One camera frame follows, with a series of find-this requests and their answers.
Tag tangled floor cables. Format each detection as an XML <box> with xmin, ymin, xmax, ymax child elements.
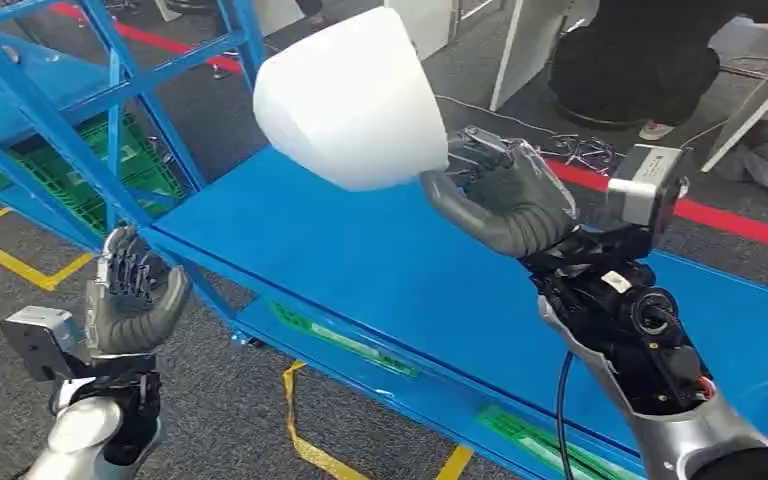
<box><xmin>534</xmin><ymin>132</ymin><xmax>618</xmax><ymax>176</ymax></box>

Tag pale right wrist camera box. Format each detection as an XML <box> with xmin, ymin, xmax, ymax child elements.
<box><xmin>605</xmin><ymin>144</ymin><xmax>690</xmax><ymax>233</ymax></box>

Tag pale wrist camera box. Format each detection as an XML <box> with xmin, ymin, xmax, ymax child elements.
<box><xmin>0</xmin><ymin>305</ymin><xmax>90</xmax><ymax>384</ymax></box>
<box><xmin>605</xmin><ymin>144</ymin><xmax>690</xmax><ymax>233</ymax></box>

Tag red floor tape line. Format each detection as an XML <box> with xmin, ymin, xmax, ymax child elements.
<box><xmin>46</xmin><ymin>0</ymin><xmax>768</xmax><ymax>258</ymax></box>

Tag white soft parcel bag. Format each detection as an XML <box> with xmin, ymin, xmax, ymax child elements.
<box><xmin>252</xmin><ymin>6</ymin><xmax>450</xmax><ymax>193</ymax></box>

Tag blue metal shelf rack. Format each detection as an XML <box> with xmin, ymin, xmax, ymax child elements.
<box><xmin>0</xmin><ymin>0</ymin><xmax>768</xmax><ymax>480</ymax></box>

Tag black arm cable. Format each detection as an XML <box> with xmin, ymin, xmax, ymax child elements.
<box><xmin>554</xmin><ymin>351</ymin><xmax>576</xmax><ymax>480</ymax></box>

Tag yellow floor tape outline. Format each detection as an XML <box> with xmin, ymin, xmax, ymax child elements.
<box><xmin>282</xmin><ymin>360</ymin><xmax>475</xmax><ymax>480</ymax></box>

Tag person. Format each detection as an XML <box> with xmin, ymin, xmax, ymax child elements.
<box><xmin>548</xmin><ymin>0</ymin><xmax>768</xmax><ymax>142</ymax></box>

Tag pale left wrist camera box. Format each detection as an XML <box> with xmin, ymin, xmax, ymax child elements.
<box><xmin>0</xmin><ymin>305</ymin><xmax>90</xmax><ymax>384</ymax></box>

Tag green plastic crate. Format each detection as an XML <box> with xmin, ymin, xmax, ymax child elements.
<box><xmin>0</xmin><ymin>112</ymin><xmax>190</xmax><ymax>236</ymax></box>
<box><xmin>269</xmin><ymin>301</ymin><xmax>420</xmax><ymax>379</ymax></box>
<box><xmin>475</xmin><ymin>404</ymin><xmax>644</xmax><ymax>480</ymax></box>

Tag white table leg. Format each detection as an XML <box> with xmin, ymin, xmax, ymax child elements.
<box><xmin>488</xmin><ymin>0</ymin><xmax>564</xmax><ymax>113</ymax></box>
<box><xmin>700</xmin><ymin>33</ymin><xmax>768</xmax><ymax>174</ymax></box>

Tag white cabinet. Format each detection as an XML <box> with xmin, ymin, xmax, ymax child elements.
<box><xmin>383</xmin><ymin>0</ymin><xmax>459</xmax><ymax>62</ymax></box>

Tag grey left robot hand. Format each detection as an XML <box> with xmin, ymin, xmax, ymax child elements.
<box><xmin>84</xmin><ymin>225</ymin><xmax>192</xmax><ymax>357</ymax></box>

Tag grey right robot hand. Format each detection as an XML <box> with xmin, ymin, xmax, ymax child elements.
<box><xmin>418</xmin><ymin>125</ymin><xmax>581</xmax><ymax>260</ymax></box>

